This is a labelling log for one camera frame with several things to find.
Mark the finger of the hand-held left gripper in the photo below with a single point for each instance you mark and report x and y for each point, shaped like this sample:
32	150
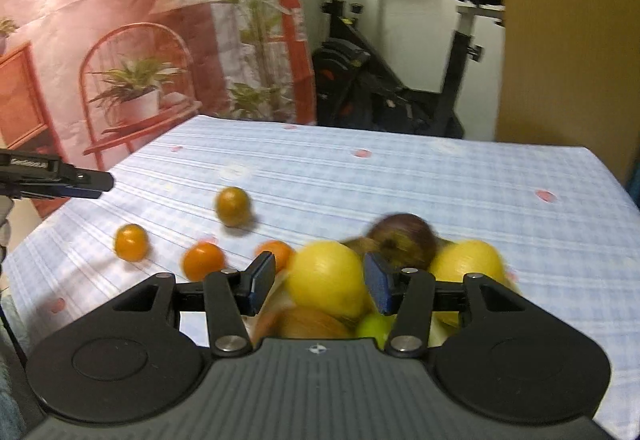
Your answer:
75	194
75	177

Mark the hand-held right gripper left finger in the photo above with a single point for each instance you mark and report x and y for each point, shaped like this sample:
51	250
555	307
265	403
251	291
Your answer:
262	280

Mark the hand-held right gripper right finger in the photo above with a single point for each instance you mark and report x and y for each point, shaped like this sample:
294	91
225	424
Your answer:
377	285

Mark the dark purple mangosteen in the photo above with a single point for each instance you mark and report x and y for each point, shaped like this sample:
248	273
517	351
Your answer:
355	246

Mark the yellow lemon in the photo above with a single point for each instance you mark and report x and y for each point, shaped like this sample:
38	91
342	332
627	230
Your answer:
327	282
465	262

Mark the person's left hand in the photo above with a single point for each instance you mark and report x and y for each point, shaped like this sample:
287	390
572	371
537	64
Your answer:
4	225

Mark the small orange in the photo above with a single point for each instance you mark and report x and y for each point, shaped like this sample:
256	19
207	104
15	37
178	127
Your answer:
232	206
131	242
274	254
202	261

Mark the yellow red apple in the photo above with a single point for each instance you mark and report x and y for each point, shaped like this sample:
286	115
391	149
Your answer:
312	325

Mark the black exercise bike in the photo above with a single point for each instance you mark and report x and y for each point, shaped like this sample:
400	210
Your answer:
390	104

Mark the wooden door panel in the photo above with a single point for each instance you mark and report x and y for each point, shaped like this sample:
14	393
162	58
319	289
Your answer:
565	44

